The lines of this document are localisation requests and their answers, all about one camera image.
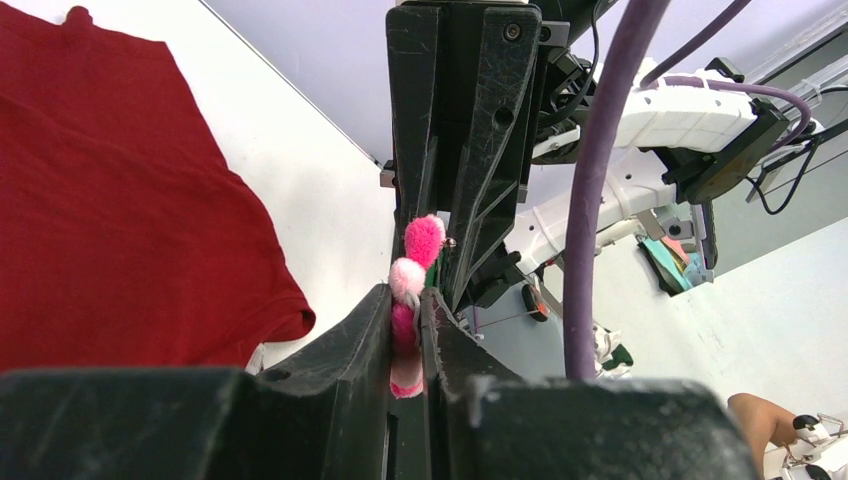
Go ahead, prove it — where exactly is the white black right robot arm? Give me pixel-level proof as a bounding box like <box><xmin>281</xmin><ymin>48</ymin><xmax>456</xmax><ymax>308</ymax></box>
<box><xmin>385</xmin><ymin>1</ymin><xmax>801</xmax><ymax>310</ymax></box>

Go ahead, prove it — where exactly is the red t-shirt garment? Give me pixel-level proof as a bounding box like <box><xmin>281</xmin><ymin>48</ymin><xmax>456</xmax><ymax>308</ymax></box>
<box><xmin>1</xmin><ymin>5</ymin><xmax>316</xmax><ymax>371</ymax></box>

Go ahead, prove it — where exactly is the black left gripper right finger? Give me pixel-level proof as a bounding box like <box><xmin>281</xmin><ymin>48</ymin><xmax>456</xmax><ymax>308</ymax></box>
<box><xmin>420</xmin><ymin>288</ymin><xmax>758</xmax><ymax>479</ymax></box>

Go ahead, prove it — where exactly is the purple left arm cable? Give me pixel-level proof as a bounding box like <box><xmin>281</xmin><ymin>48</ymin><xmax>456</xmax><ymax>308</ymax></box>
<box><xmin>563</xmin><ymin>0</ymin><xmax>674</xmax><ymax>382</ymax></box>

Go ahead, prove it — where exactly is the person forearm skin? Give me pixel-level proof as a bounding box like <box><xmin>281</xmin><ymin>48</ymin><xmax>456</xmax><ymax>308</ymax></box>
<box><xmin>727</xmin><ymin>393</ymin><xmax>798</xmax><ymax>479</ymax></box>

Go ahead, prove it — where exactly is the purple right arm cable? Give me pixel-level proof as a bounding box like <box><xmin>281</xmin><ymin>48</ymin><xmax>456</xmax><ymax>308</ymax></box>
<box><xmin>639</xmin><ymin>0</ymin><xmax>813</xmax><ymax>150</ymax></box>

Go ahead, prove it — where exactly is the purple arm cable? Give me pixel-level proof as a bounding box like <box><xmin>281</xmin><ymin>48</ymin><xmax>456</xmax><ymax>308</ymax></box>
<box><xmin>563</xmin><ymin>0</ymin><xmax>674</xmax><ymax>382</ymax></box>
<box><xmin>639</xmin><ymin>0</ymin><xmax>813</xmax><ymax>150</ymax></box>

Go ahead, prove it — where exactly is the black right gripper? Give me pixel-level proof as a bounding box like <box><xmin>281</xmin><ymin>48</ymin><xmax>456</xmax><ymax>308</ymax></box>
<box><xmin>386</xmin><ymin>1</ymin><xmax>615</xmax><ymax>311</ymax></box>

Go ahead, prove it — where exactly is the pink flower brooch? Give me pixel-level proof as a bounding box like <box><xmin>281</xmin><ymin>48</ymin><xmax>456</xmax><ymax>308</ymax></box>
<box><xmin>388</xmin><ymin>214</ymin><xmax>446</xmax><ymax>399</ymax></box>

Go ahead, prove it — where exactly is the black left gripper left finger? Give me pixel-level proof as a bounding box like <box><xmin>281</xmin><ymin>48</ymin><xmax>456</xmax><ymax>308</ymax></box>
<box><xmin>1</xmin><ymin>285</ymin><xmax>391</xmax><ymax>479</ymax></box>

